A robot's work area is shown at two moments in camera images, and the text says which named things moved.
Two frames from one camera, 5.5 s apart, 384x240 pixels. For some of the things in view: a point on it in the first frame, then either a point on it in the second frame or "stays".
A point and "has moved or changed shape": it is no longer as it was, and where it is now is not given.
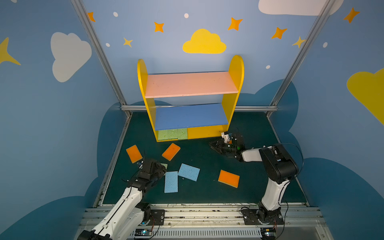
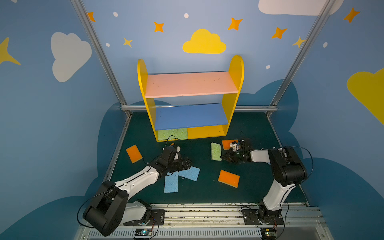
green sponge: x=165 y=165 has moved or changed shape
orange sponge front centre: x=228 y=178 stays
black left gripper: x=156 y=167 to x=179 y=163
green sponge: x=172 y=134 stays
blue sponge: x=189 y=172 stays
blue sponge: x=171 y=182 stays
